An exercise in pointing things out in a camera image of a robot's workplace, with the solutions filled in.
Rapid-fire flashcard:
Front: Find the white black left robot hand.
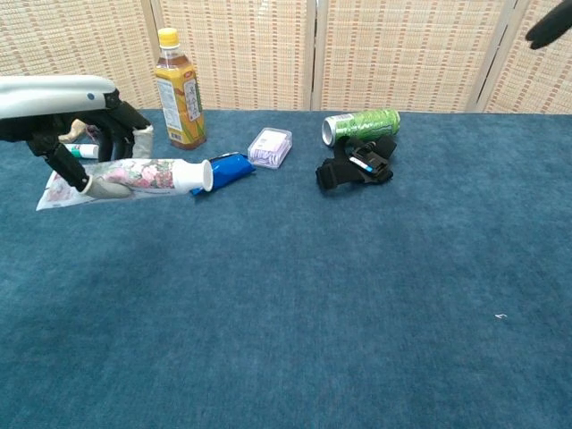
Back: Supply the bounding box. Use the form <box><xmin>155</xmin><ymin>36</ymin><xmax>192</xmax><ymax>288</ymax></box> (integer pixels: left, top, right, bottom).
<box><xmin>0</xmin><ymin>74</ymin><xmax>156</xmax><ymax>200</ymax></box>

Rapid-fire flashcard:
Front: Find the blue snack packet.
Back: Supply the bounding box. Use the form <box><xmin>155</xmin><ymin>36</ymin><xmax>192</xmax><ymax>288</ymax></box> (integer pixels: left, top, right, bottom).
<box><xmin>189</xmin><ymin>151</ymin><xmax>257</xmax><ymax>197</ymax></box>

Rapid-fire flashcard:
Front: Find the bamboo folding screen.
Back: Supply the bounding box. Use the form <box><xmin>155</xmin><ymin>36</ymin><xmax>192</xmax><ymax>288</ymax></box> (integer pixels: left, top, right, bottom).
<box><xmin>0</xmin><ymin>0</ymin><xmax>572</xmax><ymax>115</ymax></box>

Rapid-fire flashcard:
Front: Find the green drink can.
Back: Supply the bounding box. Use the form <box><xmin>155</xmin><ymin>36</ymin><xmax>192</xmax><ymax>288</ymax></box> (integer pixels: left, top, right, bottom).
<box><xmin>322</xmin><ymin>108</ymin><xmax>401</xmax><ymax>147</ymax></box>

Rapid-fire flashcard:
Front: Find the white green glue stick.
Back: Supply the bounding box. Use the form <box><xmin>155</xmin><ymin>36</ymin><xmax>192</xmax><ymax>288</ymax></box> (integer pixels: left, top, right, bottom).
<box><xmin>62</xmin><ymin>143</ymin><xmax>100</xmax><ymax>160</ymax></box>

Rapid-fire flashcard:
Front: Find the blue carpet table cover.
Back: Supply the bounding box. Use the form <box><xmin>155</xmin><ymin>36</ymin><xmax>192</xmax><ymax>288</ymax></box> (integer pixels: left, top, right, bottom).
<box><xmin>0</xmin><ymin>109</ymin><xmax>572</xmax><ymax>429</ymax></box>

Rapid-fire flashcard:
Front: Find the floral white toothpaste tube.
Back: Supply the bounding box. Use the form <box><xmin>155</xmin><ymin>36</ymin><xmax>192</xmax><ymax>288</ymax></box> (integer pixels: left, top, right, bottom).
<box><xmin>35</xmin><ymin>158</ymin><xmax>214</xmax><ymax>212</ymax></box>

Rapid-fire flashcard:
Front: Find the black camera head strap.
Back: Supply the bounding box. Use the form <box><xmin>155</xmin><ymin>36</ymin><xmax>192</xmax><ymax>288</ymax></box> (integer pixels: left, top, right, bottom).
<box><xmin>315</xmin><ymin>136</ymin><xmax>399</xmax><ymax>191</ymax></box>

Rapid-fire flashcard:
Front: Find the yellow-capped tea bottle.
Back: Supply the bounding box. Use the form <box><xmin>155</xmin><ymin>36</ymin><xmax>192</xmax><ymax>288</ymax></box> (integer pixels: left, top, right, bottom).
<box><xmin>154</xmin><ymin>27</ymin><xmax>208</xmax><ymax>151</ymax></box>

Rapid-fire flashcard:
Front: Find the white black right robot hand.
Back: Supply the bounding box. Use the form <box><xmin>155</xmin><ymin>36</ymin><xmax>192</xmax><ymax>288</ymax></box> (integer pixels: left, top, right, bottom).
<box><xmin>526</xmin><ymin>0</ymin><xmax>572</xmax><ymax>50</ymax></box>

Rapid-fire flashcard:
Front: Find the clear plastic box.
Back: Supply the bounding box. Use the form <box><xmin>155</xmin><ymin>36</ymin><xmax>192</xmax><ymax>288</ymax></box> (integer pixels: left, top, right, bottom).
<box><xmin>247</xmin><ymin>127</ymin><xmax>294</xmax><ymax>170</ymax></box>

